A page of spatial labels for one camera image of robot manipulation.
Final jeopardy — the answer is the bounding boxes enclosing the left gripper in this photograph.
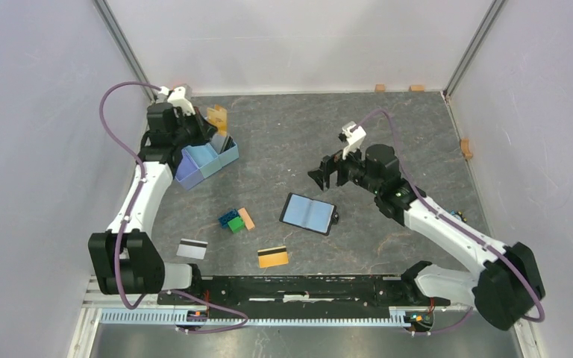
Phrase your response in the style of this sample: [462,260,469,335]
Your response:
[171,106,217,148]

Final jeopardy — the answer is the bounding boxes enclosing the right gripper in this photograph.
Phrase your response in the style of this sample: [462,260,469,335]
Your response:
[307,139,381,195]

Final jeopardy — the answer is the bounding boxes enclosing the gold patterned credit card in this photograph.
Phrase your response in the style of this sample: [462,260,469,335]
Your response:
[207,104,228,136]

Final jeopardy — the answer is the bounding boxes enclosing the black card holder wallet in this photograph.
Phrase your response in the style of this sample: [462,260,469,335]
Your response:
[279,192,339,236]

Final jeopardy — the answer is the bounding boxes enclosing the silver credit card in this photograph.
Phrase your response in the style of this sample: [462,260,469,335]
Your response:
[176,239,208,260]

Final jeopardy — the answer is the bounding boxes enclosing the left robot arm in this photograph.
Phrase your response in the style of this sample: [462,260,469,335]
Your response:
[88,102,217,295]

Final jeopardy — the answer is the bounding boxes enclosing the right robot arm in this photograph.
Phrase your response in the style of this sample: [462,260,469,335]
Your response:
[307,144,546,330]

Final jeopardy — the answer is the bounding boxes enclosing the light blue bin with cards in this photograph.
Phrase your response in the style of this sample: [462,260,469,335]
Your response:
[210,137,239,167]

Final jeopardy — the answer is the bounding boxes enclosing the light blue middle bin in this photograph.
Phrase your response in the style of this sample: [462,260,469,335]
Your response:
[184,144,222,178]

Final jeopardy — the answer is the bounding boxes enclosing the purple plastic bin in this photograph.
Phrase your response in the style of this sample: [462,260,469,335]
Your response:
[175,149,204,190]

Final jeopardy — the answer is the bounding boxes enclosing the blue toy brick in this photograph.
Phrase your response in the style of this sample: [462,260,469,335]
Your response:
[218,209,239,228]

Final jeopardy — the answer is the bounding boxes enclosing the green toy brick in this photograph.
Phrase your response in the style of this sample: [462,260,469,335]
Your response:
[228,216,245,233]

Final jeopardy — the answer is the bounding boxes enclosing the wooden block back right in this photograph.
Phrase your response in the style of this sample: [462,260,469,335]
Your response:
[409,84,425,92]

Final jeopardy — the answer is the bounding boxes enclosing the blue owl toy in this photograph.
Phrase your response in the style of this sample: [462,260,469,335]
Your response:
[450,211,467,222]

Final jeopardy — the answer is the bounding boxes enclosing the wooden arch block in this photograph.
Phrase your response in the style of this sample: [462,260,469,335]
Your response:
[460,138,474,160]

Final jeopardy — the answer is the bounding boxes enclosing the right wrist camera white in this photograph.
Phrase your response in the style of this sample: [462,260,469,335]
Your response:
[338,122,366,160]

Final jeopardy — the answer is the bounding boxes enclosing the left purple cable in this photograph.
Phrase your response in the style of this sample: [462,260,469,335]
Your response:
[98,81,249,336]

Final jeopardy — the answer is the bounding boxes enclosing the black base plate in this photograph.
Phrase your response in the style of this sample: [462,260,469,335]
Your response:
[186,274,451,319]

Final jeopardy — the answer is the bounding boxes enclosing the aluminium frame rail left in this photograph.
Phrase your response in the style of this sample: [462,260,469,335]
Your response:
[67,1,157,357]

